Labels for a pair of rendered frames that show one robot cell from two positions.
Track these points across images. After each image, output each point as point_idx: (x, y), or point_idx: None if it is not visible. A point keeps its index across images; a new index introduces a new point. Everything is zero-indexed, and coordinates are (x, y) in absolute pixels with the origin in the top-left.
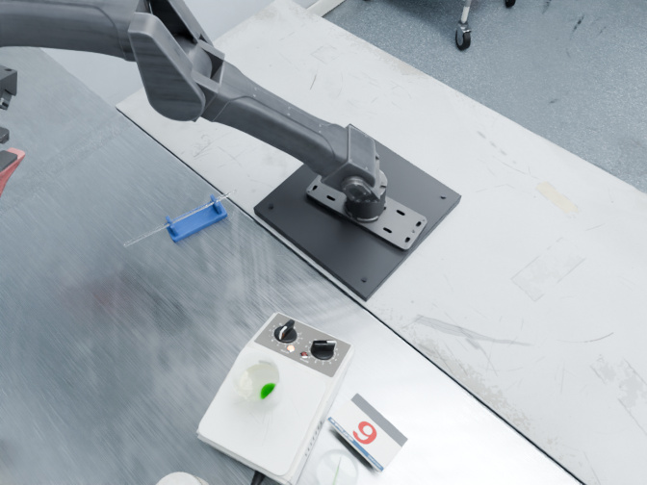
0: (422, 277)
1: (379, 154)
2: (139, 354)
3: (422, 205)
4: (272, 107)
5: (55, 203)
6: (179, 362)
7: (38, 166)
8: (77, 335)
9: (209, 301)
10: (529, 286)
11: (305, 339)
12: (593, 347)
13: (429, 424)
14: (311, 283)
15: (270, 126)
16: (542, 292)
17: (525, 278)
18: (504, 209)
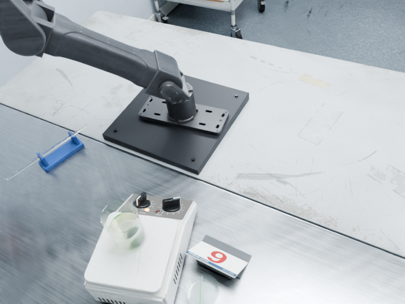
0: (235, 149)
1: (185, 81)
2: (30, 253)
3: (223, 104)
4: (96, 38)
5: None
6: (64, 250)
7: None
8: None
9: (80, 204)
10: (310, 137)
11: (157, 203)
12: (366, 163)
13: (264, 242)
14: (155, 173)
15: (96, 52)
16: (320, 138)
17: (307, 133)
18: (281, 96)
